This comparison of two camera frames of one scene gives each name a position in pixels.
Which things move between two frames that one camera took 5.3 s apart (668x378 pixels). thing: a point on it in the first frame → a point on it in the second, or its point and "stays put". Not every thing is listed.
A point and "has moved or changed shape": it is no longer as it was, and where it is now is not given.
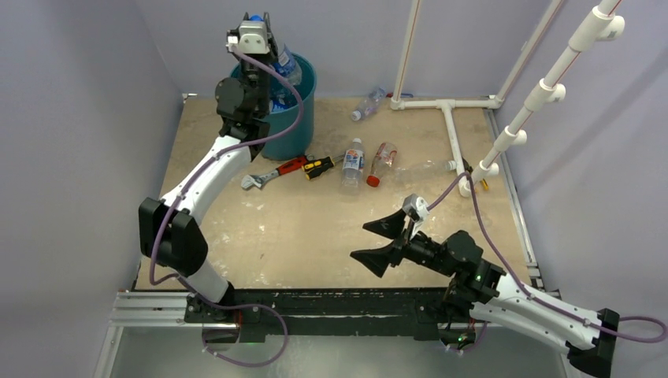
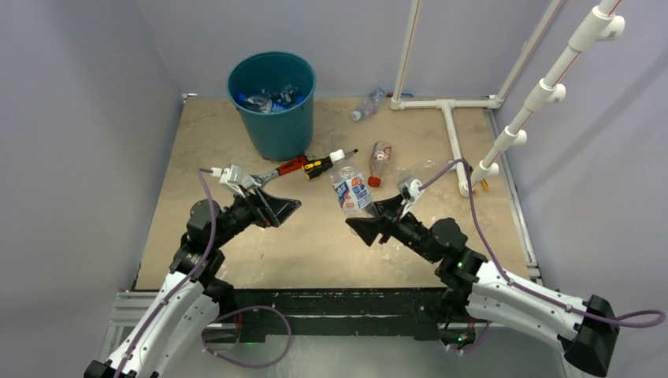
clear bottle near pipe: [417, 172] stays put
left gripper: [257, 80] → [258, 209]
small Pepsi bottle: [275, 106] has moved or changed shape
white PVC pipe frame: [602, 25] stays put
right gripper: [377, 259] → [369, 228]
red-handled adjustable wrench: [257, 180] stays put
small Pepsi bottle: [284, 62] → [288, 95]
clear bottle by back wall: [370, 104] stays put
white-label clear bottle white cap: [353, 168] → [353, 190]
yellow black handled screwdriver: [317, 167] stays put
